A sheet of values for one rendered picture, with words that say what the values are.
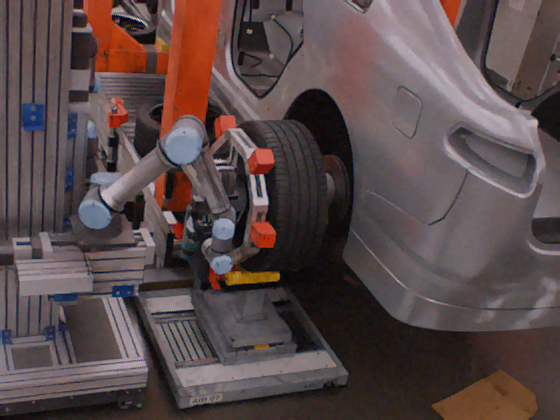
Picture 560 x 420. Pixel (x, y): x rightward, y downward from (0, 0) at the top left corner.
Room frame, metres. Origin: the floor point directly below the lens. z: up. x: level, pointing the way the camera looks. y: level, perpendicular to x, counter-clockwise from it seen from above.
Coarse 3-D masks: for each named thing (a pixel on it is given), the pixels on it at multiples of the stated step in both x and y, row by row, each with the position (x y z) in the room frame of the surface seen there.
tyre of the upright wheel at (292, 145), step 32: (256, 128) 3.04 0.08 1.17; (288, 128) 3.08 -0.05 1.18; (288, 160) 2.89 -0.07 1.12; (320, 160) 2.96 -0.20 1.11; (288, 192) 2.81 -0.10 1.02; (320, 192) 2.87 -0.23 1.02; (288, 224) 2.77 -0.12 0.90; (320, 224) 2.83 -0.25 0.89; (256, 256) 2.85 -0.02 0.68; (288, 256) 2.81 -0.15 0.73
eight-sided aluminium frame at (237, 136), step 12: (228, 132) 3.08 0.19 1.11; (240, 132) 3.08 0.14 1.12; (216, 144) 3.18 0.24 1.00; (228, 144) 3.17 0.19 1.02; (240, 144) 2.96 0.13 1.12; (252, 144) 2.98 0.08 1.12; (216, 156) 3.21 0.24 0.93; (252, 180) 2.82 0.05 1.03; (264, 180) 2.84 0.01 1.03; (252, 192) 2.79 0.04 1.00; (264, 192) 2.81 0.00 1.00; (252, 204) 2.77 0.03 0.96; (264, 204) 2.78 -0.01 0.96; (252, 216) 2.76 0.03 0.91; (264, 216) 2.78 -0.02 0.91; (240, 252) 2.80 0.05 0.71; (252, 252) 2.77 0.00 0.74
